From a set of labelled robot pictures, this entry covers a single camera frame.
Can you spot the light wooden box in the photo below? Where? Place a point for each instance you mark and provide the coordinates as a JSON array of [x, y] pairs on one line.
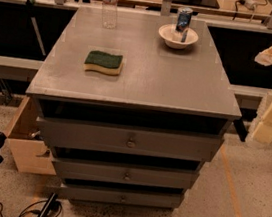
[[28, 150]]

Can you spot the white paper bowl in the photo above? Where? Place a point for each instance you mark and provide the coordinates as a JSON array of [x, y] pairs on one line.
[[167, 33]]

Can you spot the middle grey drawer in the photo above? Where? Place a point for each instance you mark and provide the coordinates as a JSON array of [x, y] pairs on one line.
[[114, 173]]

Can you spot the redbull can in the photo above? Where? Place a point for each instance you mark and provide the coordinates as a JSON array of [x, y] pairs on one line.
[[182, 24]]

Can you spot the green yellow sponge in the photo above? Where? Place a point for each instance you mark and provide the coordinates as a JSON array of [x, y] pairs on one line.
[[102, 62]]

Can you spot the grey drawer cabinet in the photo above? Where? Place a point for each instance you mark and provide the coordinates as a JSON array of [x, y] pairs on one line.
[[158, 89]]

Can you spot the clear plastic water bottle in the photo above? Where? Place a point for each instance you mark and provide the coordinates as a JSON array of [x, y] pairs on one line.
[[109, 13]]

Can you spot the grey drawer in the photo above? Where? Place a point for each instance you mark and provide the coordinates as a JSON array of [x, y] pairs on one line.
[[138, 198], [73, 134], [114, 173]]

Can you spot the bottom grey drawer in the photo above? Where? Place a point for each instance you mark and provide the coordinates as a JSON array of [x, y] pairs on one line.
[[138, 198]]

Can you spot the top grey drawer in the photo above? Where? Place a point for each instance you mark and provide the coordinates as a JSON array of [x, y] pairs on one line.
[[73, 134]]

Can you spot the black power strip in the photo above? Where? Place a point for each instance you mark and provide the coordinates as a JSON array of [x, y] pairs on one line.
[[48, 206]]

